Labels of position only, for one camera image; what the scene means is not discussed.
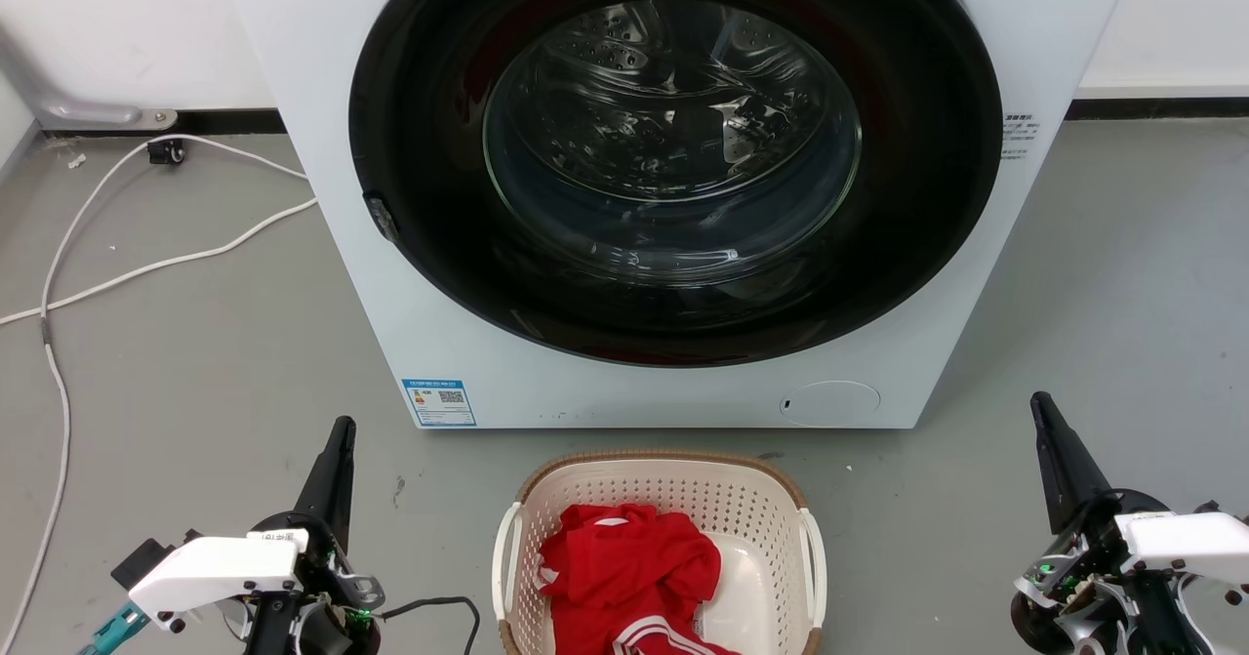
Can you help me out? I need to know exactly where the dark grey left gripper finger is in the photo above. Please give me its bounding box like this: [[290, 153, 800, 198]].
[[293, 416, 358, 551]]

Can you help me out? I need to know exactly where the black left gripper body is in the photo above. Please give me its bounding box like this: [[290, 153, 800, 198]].
[[244, 512, 385, 655]]

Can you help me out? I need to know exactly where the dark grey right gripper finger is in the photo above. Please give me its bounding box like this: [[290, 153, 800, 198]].
[[1029, 391, 1113, 536]]

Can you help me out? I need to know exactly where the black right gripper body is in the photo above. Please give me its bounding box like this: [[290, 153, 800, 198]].
[[1010, 487, 1213, 655]]

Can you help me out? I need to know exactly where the white perforated laundry basket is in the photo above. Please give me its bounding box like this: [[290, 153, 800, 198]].
[[491, 450, 828, 655]]

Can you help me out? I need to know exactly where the blue energy label sticker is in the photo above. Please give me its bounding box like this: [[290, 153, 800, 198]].
[[401, 378, 478, 429]]

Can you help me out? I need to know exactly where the round white filter cover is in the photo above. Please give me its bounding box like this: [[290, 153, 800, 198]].
[[779, 380, 881, 430]]

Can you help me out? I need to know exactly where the red garment with white stripes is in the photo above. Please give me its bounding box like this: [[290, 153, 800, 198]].
[[535, 504, 743, 655]]

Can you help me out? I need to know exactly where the small printed text sticker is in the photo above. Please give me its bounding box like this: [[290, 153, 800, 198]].
[[1000, 113, 1040, 161]]

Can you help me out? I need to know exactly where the white front-load washing machine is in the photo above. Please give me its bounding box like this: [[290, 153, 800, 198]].
[[215, 0, 1141, 431]]

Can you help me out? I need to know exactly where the black round washer door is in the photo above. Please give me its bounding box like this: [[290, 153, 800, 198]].
[[348, 0, 1004, 368]]

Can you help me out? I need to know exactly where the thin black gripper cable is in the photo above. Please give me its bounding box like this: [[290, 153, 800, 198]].
[[379, 594, 482, 655]]

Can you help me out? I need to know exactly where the teal cable connector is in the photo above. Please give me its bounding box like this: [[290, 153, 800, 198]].
[[78, 601, 149, 655]]

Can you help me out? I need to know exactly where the white power cable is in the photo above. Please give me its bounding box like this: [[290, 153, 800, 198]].
[[0, 134, 309, 636], [0, 196, 320, 328]]

